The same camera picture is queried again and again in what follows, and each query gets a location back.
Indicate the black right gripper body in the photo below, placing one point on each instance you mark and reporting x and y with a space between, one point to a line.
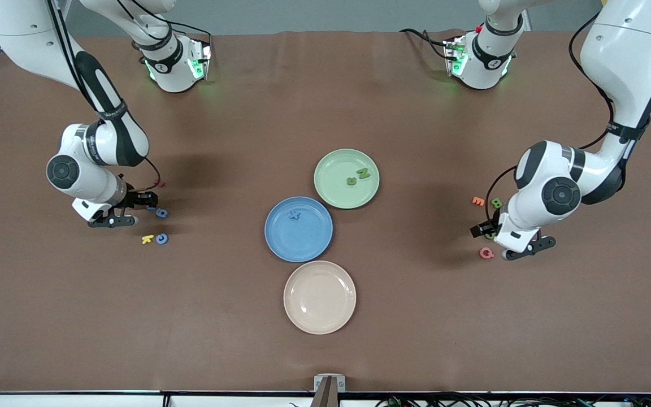
135 199

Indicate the blue foam letter g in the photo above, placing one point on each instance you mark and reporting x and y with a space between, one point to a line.
161 213

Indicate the green foam letter B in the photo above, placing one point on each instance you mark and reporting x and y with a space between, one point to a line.
495 202

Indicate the blue foam letter e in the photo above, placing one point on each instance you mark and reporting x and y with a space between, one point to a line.
161 238

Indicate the green foam letter N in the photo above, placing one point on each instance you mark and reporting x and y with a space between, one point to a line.
363 173

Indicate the blue foam letter x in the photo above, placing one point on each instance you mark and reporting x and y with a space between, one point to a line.
294 214

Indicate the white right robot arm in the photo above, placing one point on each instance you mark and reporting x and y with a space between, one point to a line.
77 169

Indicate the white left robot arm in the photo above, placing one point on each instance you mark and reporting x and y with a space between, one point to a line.
619 62

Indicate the pink foam letter Q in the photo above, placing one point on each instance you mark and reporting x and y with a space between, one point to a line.
481 253

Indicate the orange foam letter E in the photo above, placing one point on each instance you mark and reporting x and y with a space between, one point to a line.
478 200

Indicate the yellow foam letter k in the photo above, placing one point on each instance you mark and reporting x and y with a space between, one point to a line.
147 239

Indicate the green plate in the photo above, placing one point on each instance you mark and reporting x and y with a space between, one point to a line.
337 192

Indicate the blue plate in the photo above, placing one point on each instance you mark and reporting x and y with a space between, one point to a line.
298 237

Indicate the beige plate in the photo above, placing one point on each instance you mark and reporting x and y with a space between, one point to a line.
320 297

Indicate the white table edge board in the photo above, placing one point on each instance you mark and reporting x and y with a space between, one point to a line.
235 402
48 401

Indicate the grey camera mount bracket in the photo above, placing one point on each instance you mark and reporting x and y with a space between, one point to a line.
329 390

